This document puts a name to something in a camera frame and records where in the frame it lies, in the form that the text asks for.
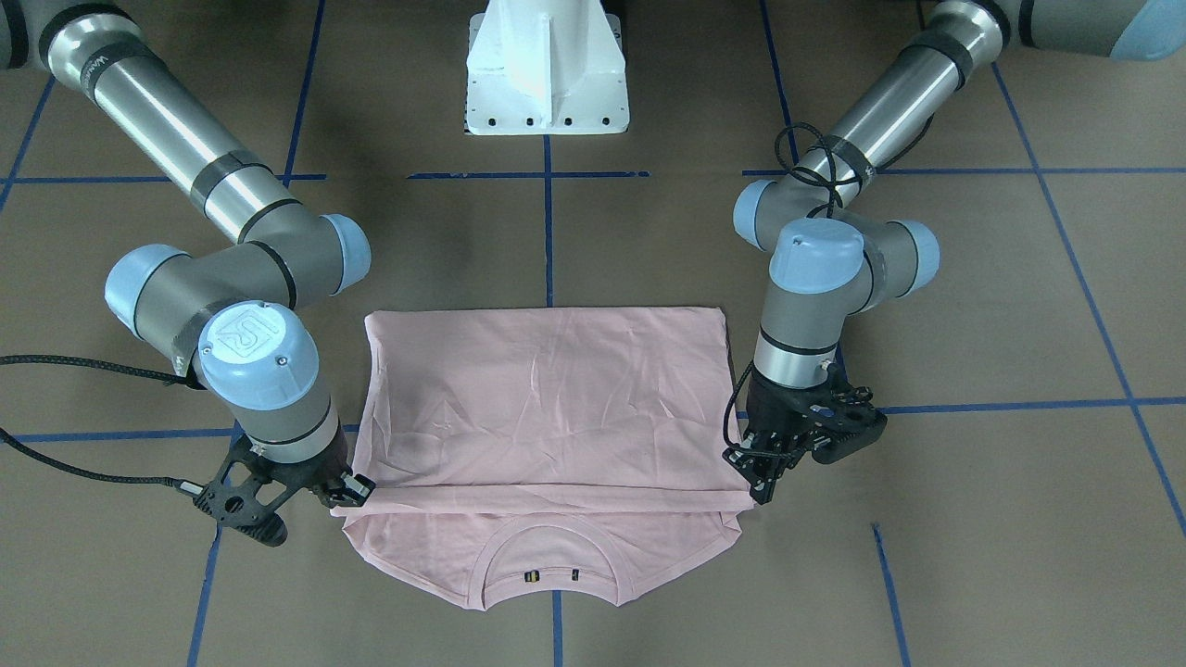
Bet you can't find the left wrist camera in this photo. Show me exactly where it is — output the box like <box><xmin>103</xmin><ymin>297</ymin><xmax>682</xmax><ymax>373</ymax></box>
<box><xmin>812</xmin><ymin>385</ymin><xmax>887</xmax><ymax>465</ymax></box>

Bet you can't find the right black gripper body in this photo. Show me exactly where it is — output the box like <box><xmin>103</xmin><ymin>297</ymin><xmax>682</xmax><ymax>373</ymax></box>
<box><xmin>232</xmin><ymin>436</ymin><xmax>353</xmax><ymax>507</ymax></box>

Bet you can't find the pink Snoopy t-shirt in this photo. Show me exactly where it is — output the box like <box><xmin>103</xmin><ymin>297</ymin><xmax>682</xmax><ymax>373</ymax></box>
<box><xmin>339</xmin><ymin>307</ymin><xmax>754</xmax><ymax>610</ymax></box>

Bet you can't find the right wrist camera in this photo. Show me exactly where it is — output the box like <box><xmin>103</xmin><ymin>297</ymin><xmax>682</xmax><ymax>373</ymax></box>
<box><xmin>192</xmin><ymin>453</ymin><xmax>294</xmax><ymax>547</ymax></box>

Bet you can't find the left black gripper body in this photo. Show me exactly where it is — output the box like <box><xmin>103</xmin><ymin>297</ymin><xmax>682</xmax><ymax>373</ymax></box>
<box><xmin>741</xmin><ymin>367</ymin><xmax>835</xmax><ymax>474</ymax></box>

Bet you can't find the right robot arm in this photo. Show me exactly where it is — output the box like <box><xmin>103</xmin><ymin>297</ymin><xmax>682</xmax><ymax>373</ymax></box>
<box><xmin>4</xmin><ymin>1</ymin><xmax>374</xmax><ymax>529</ymax></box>

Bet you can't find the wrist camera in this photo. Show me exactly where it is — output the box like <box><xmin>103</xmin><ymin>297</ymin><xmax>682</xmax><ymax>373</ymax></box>
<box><xmin>812</xmin><ymin>385</ymin><xmax>887</xmax><ymax>465</ymax></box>
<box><xmin>192</xmin><ymin>453</ymin><xmax>294</xmax><ymax>547</ymax></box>

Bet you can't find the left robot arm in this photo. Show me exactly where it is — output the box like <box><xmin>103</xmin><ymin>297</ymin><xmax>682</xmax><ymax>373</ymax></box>
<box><xmin>746</xmin><ymin>50</ymin><xmax>1182</xmax><ymax>545</ymax></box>

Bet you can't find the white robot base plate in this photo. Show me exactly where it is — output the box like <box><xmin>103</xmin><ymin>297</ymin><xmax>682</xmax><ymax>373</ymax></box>
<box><xmin>463</xmin><ymin>1</ymin><xmax>631</xmax><ymax>136</ymax></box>

